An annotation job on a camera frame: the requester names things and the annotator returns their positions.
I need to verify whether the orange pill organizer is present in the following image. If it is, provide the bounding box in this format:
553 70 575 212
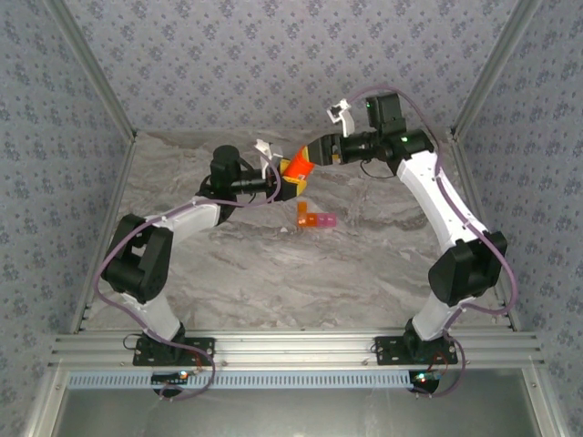
296 201 321 229

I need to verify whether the grey metal panel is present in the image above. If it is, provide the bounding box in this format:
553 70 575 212
54 386 546 437

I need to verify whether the thin black right gripper cable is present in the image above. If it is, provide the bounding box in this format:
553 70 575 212
359 158 394 178

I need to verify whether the aluminium frame post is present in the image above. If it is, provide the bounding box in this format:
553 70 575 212
44 0 138 143
448 0 544 142

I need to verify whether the aluminium frame rail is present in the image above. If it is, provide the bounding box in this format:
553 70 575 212
48 330 547 369

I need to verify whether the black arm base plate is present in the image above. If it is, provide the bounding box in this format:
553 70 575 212
133 335 217 368
373 335 459 367

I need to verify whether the slotted grey cable duct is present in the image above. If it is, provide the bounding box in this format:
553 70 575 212
66 369 414 391

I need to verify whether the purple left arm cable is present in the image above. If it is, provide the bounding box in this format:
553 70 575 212
93 154 281 402

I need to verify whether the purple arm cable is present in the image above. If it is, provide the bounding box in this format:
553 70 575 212
93 154 281 402
350 85 520 401

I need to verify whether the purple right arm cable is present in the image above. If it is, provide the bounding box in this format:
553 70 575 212
350 85 520 401

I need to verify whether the aluminium frame leg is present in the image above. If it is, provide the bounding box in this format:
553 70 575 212
521 367 568 437
22 367 67 437

